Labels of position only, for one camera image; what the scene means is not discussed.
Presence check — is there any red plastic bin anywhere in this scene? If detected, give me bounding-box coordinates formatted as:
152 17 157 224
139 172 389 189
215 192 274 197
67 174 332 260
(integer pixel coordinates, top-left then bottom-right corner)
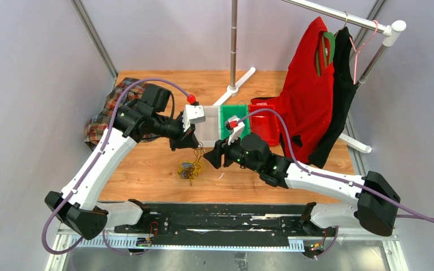
250 111 280 146

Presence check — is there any brown cable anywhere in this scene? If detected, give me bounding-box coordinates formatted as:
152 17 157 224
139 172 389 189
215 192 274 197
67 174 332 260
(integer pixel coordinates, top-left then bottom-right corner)
181 143 206 187

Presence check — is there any white plastic bin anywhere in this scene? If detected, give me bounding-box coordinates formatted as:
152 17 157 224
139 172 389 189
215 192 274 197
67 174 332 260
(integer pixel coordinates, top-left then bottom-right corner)
194 106 221 148

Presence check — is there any green hanger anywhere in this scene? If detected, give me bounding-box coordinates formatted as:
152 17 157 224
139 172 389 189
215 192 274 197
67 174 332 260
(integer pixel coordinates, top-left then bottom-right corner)
315 32 335 76

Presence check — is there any black garment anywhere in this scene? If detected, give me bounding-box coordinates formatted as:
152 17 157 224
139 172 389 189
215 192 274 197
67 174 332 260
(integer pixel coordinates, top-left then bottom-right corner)
308 27 358 168

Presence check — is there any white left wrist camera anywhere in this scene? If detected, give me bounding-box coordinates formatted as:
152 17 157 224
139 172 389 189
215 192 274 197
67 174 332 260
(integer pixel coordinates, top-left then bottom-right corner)
183 104 206 132

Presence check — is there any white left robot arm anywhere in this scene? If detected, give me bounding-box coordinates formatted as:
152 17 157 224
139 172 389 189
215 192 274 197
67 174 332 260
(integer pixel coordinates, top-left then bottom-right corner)
45 84 205 240

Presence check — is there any pink hanger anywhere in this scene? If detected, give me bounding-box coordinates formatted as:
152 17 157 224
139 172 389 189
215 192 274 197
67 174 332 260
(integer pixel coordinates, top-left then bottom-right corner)
349 20 379 85

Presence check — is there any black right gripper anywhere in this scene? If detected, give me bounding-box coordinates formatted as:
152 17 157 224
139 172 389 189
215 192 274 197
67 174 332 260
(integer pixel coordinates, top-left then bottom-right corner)
204 132 262 174

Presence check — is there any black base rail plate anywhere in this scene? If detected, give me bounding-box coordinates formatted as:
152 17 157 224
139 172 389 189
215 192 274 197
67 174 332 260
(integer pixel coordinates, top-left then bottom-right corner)
114 203 335 249

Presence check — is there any aluminium frame rail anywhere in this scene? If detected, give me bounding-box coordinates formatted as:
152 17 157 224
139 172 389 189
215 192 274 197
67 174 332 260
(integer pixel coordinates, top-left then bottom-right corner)
46 204 409 270

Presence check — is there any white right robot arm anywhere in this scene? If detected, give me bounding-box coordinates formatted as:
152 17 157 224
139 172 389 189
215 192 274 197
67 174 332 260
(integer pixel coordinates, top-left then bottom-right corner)
204 134 401 237

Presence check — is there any silver clothes rack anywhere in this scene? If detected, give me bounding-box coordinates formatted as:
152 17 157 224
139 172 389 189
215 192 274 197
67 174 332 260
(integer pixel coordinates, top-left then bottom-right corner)
212 0 407 154

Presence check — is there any red sweater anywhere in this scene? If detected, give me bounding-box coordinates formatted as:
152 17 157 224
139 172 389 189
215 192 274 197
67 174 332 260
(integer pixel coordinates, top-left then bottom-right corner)
251 17 334 164

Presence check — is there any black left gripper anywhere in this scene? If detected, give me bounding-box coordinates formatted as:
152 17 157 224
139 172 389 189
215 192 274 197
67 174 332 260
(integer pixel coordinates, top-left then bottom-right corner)
153 113 199 151

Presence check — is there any green plastic bin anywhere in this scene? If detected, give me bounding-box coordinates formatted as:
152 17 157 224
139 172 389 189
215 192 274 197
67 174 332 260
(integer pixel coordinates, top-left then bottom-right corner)
220 104 249 139

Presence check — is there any plaid shirt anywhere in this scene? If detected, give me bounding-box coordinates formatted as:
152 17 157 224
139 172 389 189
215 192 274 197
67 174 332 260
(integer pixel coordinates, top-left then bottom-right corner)
84 77 148 150

